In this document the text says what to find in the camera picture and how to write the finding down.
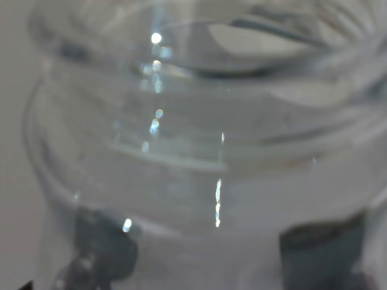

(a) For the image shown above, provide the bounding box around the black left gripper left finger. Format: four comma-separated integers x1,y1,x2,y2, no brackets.
18,208,140,290

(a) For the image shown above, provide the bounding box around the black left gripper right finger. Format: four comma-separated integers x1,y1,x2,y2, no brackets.
278,211,386,289

